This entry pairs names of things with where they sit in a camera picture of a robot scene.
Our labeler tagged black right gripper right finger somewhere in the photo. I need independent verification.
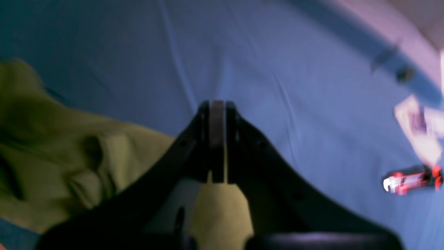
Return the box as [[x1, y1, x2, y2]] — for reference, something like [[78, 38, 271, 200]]
[[225, 101, 401, 243]]

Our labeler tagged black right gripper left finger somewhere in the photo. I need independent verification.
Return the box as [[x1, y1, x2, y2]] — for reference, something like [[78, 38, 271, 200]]
[[40, 101, 225, 243]]

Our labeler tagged olive green t-shirt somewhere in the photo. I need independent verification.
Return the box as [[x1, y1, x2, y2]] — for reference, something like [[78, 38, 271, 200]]
[[0, 59, 254, 250]]

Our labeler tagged blue table cloth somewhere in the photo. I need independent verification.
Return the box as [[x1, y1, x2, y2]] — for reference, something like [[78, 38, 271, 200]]
[[1, 0, 443, 250]]

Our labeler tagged orange grey utility knife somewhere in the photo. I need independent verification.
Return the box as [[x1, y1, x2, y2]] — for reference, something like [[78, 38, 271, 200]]
[[382, 165, 443, 195]]

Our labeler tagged small green battery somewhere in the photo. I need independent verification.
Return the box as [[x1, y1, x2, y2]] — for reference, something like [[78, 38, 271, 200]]
[[396, 66, 415, 84]]

